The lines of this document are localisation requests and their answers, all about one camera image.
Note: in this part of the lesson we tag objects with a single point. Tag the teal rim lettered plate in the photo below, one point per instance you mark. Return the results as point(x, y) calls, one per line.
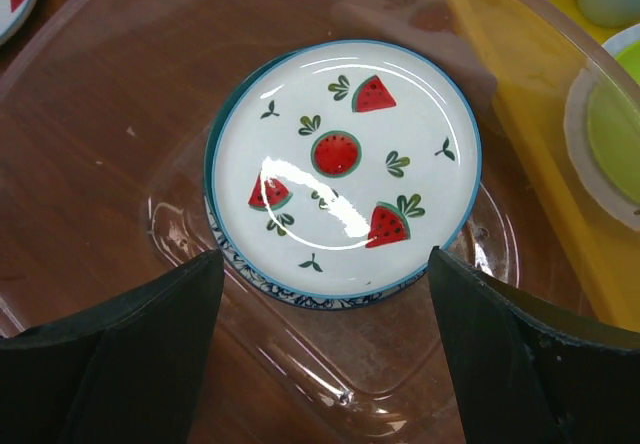
point(220, 119)

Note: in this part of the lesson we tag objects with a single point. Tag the white flower plate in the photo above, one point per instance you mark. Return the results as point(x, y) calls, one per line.
point(342, 167)

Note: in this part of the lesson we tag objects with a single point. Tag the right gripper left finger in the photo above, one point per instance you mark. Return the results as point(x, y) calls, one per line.
point(128, 370)

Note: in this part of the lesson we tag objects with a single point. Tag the yellow plastic tray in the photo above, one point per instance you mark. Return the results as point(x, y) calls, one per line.
point(535, 52)

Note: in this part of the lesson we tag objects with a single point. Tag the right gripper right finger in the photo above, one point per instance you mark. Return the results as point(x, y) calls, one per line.
point(526, 371)

